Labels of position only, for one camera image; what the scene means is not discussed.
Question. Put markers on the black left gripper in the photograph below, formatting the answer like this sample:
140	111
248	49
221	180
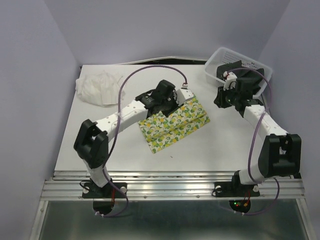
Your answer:
176	106

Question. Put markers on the lemon print skirt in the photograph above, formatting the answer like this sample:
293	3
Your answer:
161	132

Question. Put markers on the white pleated skirt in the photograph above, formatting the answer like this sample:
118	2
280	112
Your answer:
101	89

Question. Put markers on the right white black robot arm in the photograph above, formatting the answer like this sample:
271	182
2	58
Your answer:
280	155

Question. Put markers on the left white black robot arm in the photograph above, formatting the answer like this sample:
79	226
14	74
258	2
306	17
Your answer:
93	138

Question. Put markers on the black skirt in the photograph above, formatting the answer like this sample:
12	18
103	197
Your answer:
250	77

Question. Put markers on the white plastic basket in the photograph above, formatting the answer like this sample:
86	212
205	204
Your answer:
223	56

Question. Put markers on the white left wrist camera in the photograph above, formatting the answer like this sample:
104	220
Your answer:
183	95

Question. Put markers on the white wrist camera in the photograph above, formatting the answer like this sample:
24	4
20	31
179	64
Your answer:
183	95
230	80

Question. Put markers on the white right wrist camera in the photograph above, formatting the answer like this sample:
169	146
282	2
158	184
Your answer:
230	80

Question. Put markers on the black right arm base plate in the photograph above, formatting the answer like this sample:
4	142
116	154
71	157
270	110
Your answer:
240	195

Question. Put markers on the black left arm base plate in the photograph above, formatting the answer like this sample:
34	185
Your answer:
107	202

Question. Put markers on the aluminium extrusion rail frame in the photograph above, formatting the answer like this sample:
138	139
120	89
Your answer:
170	205

